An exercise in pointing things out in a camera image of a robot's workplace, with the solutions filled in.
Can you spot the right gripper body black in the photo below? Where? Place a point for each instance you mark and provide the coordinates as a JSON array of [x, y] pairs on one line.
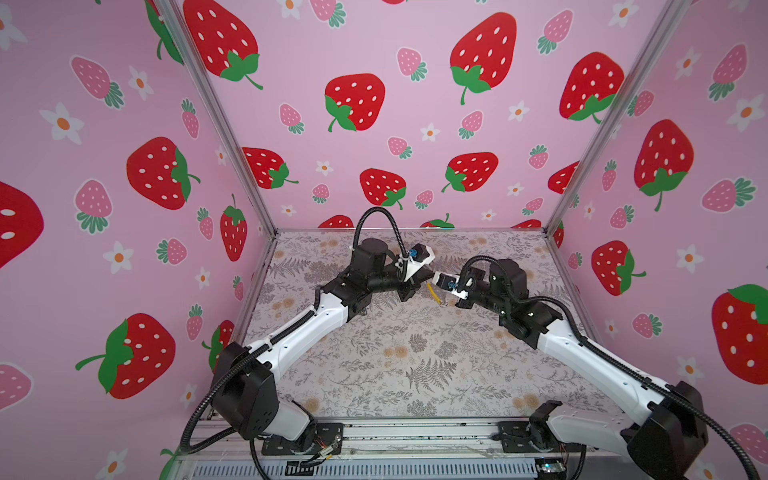
[[478, 292]]

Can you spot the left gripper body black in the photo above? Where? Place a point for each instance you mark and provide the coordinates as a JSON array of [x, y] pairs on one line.
[[406, 289]]

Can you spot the grey keyring loop yellow tag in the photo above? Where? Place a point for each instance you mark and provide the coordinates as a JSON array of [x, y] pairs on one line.
[[435, 296]]

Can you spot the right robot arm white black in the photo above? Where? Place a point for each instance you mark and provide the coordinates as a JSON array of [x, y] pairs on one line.
[[658, 428]]

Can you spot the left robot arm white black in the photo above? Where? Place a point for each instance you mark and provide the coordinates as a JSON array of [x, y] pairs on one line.
[[248, 375]]

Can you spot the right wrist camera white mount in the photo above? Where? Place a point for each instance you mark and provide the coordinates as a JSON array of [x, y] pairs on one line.
[[461, 290]]

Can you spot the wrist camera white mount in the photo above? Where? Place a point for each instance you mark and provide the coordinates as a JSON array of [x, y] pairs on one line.
[[416, 266], [461, 290]]

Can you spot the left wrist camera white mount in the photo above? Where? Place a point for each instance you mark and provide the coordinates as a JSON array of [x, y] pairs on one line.
[[416, 266]]

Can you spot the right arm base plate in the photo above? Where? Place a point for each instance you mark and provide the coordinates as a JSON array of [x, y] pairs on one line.
[[520, 436]]

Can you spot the aluminium frame rail front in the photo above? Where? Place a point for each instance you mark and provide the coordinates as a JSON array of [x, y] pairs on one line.
[[407, 448]]

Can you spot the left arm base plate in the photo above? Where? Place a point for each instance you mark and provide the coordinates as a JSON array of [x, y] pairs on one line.
[[319, 437]]

